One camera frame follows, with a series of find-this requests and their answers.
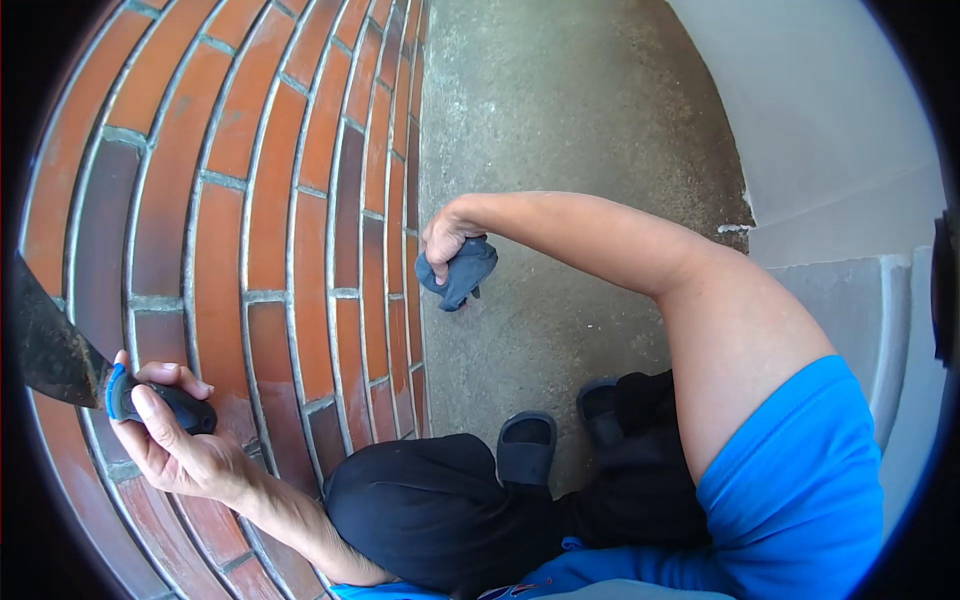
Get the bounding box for person's left hand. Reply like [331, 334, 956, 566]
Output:
[108, 348, 265, 513]

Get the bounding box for person's right hand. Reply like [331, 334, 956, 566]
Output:
[420, 196, 490, 286]

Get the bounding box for person's left fingers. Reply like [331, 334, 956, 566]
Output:
[111, 348, 216, 400]

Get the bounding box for person's left thumb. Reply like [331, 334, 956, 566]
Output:
[129, 384, 189, 455]

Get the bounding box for person's right fingers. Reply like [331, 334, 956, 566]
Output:
[421, 238, 453, 286]

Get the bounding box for blue grey cloth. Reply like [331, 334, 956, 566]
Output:
[414, 235, 500, 314]

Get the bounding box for black handled scraper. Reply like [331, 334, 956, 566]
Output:
[13, 253, 219, 438]

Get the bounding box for person's legs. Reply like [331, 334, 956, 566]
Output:
[322, 369, 714, 600]

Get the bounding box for person's body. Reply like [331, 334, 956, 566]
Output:
[328, 243, 886, 600]

